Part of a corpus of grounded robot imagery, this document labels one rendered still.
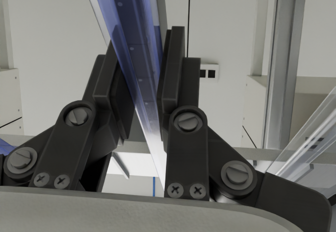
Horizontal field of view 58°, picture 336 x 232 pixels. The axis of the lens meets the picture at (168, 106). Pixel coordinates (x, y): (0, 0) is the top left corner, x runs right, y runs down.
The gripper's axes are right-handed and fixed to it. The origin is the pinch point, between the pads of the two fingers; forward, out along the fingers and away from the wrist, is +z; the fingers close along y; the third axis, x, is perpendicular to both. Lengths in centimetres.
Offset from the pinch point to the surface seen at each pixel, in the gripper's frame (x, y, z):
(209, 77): -133, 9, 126
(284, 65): -29.2, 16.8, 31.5
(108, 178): -193, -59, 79
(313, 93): -42, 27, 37
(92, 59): -128, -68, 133
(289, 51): -27.0, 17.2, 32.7
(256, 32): -50, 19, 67
